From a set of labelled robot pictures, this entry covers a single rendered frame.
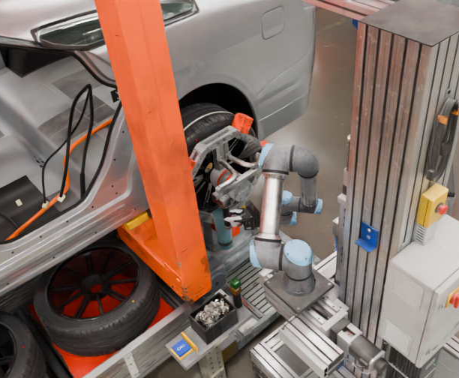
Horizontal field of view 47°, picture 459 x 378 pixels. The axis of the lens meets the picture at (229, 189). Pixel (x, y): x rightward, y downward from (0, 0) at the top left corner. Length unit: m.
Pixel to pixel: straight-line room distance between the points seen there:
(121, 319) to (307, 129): 2.58
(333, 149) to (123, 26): 2.93
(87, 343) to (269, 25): 1.94
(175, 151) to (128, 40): 0.51
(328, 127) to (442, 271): 2.91
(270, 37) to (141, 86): 1.29
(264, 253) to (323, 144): 2.40
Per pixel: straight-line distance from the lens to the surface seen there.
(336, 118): 4.82
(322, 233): 3.73
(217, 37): 2.76
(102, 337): 2.84
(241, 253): 3.39
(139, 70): 1.88
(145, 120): 1.97
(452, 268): 1.98
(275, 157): 2.23
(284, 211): 2.60
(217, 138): 2.72
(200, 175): 2.89
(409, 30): 1.58
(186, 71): 2.70
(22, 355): 2.86
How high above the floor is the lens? 2.69
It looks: 41 degrees down
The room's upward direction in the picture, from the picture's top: 7 degrees counter-clockwise
